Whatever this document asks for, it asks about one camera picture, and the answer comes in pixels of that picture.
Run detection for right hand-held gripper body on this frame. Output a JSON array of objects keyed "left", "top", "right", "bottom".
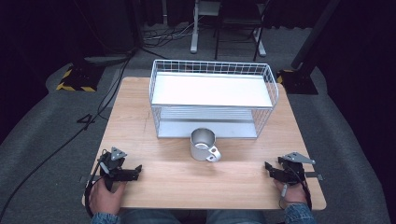
[{"left": 277, "top": 151, "right": 317, "bottom": 187}]

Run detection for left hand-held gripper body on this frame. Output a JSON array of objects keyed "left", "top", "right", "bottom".
[{"left": 97, "top": 146, "right": 129, "bottom": 191}]

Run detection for silver metal mug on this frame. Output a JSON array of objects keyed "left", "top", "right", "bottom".
[{"left": 190, "top": 127, "right": 222, "bottom": 163}]

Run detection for white wire shelf rack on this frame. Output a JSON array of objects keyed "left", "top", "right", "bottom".
[{"left": 148, "top": 59, "right": 280, "bottom": 140}]

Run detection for person's right hand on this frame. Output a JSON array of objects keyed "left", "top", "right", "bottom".
[{"left": 274, "top": 180, "right": 308, "bottom": 205}]

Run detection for person's left hand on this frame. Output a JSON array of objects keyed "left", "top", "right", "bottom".
[{"left": 89, "top": 178, "right": 127, "bottom": 217}]

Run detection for grey tape strip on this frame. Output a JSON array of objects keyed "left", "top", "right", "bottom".
[{"left": 304, "top": 172, "right": 325, "bottom": 182}]

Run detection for person's right leg in jeans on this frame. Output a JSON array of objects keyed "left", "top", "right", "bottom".
[{"left": 205, "top": 209, "right": 267, "bottom": 224}]

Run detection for black stand base hazard stripes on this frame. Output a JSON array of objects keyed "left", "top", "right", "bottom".
[
  {"left": 55, "top": 63, "right": 106, "bottom": 93},
  {"left": 276, "top": 68, "right": 319, "bottom": 95}
]

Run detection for white desk leg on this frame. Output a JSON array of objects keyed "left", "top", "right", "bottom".
[
  {"left": 252, "top": 27, "right": 267, "bottom": 58},
  {"left": 190, "top": 0, "right": 201, "bottom": 54}
]

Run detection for black slanted stand pole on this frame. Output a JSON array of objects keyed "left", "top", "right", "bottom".
[{"left": 290, "top": 0, "right": 342, "bottom": 71}]

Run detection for black metal chair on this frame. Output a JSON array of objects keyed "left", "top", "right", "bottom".
[{"left": 213, "top": 0, "right": 273, "bottom": 62}]

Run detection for grey right gripper cable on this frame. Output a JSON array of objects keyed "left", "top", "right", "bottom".
[{"left": 278, "top": 184, "right": 289, "bottom": 210}]

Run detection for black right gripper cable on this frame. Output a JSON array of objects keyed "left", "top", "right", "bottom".
[{"left": 288, "top": 166, "right": 313, "bottom": 211}]

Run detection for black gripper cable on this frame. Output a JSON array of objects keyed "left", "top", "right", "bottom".
[
  {"left": 288, "top": 166, "right": 313, "bottom": 211},
  {"left": 83, "top": 150, "right": 108, "bottom": 218}
]

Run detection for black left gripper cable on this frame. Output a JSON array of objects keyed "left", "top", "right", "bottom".
[{"left": 83, "top": 150, "right": 108, "bottom": 218}]

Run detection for long black floor cable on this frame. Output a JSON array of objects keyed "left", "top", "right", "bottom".
[{"left": 0, "top": 50, "right": 135, "bottom": 213}]

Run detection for bundle of floor cables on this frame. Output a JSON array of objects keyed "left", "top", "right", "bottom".
[{"left": 143, "top": 21, "right": 194, "bottom": 49}]

